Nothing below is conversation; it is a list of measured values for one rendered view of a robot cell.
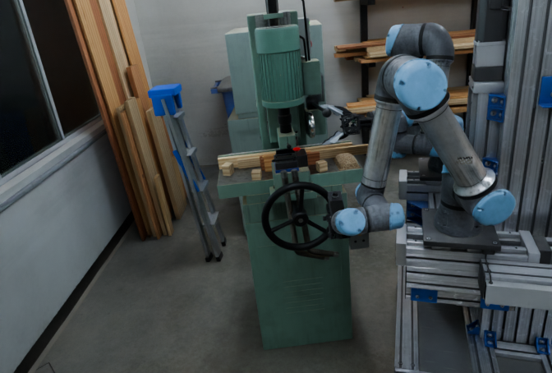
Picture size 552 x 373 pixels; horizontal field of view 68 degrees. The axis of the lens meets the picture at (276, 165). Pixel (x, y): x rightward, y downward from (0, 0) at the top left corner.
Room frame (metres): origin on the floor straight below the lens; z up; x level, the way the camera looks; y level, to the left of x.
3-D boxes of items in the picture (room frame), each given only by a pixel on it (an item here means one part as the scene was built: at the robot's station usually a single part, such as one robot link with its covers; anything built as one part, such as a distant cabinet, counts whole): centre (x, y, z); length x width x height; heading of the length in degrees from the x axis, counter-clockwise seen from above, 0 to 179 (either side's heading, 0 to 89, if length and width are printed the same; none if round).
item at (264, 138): (1.98, -0.05, 1.16); 0.22 x 0.22 x 0.72; 2
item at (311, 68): (1.91, -0.20, 1.23); 0.09 x 0.08 x 0.15; 2
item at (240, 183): (1.58, -0.05, 0.87); 0.61 x 0.30 x 0.06; 92
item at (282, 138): (1.71, -0.06, 1.00); 0.14 x 0.07 x 0.09; 2
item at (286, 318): (1.81, -0.05, 0.36); 0.58 x 0.45 x 0.71; 2
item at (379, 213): (1.04, -0.29, 0.96); 0.11 x 0.11 x 0.08; 2
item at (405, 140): (1.51, -0.50, 1.00); 0.11 x 0.08 x 0.11; 53
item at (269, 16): (1.83, -0.05, 1.54); 0.08 x 0.08 x 0.17; 2
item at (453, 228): (1.17, -0.58, 0.87); 0.15 x 0.15 x 0.10
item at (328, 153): (1.69, -0.13, 0.92); 0.58 x 0.02 x 0.04; 92
